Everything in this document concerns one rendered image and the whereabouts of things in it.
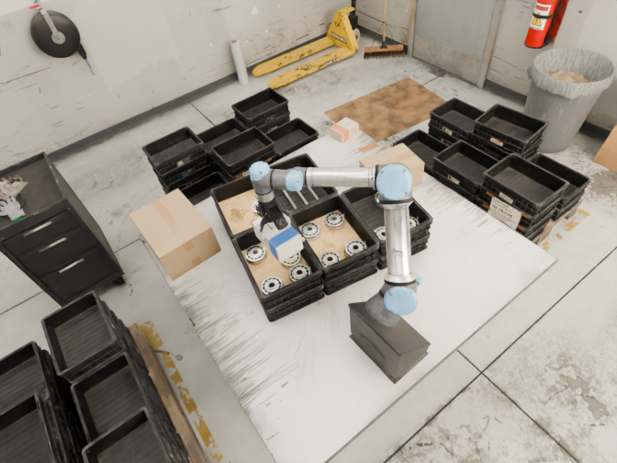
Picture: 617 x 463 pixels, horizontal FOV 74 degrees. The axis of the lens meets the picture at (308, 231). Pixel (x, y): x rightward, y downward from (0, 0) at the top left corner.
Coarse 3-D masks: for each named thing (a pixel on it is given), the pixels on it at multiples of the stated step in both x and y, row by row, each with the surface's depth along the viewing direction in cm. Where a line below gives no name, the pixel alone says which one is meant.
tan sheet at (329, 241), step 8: (320, 224) 212; (344, 224) 210; (320, 232) 208; (328, 232) 208; (336, 232) 207; (344, 232) 206; (352, 232) 206; (320, 240) 205; (328, 240) 204; (336, 240) 204; (344, 240) 203; (352, 240) 203; (360, 240) 202; (312, 248) 202; (320, 248) 201; (328, 248) 201; (336, 248) 200; (344, 248) 200; (344, 256) 197
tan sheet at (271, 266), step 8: (264, 248) 205; (272, 256) 201; (248, 264) 200; (264, 264) 199; (272, 264) 198; (280, 264) 198; (304, 264) 196; (256, 272) 196; (264, 272) 195; (272, 272) 195; (280, 272) 195; (288, 272) 194; (256, 280) 193; (288, 280) 191
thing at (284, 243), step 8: (272, 224) 174; (288, 224) 173; (256, 232) 178; (272, 232) 170; (280, 232) 170; (288, 232) 170; (296, 232) 169; (264, 240) 173; (272, 240) 168; (280, 240) 167; (288, 240) 167; (296, 240) 168; (272, 248) 169; (280, 248) 165; (288, 248) 168; (296, 248) 172; (280, 256) 168; (288, 256) 172
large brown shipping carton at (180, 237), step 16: (176, 192) 229; (144, 208) 224; (160, 208) 222; (176, 208) 221; (192, 208) 220; (144, 224) 215; (160, 224) 214; (176, 224) 213; (192, 224) 212; (208, 224) 210; (160, 240) 207; (176, 240) 205; (192, 240) 206; (208, 240) 213; (160, 256) 199; (176, 256) 206; (192, 256) 213; (208, 256) 220; (176, 272) 212
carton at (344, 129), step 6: (342, 120) 279; (348, 120) 278; (336, 126) 276; (342, 126) 275; (348, 126) 274; (354, 126) 274; (330, 132) 278; (336, 132) 273; (342, 132) 270; (348, 132) 273; (354, 132) 278; (336, 138) 276; (342, 138) 272; (348, 138) 276
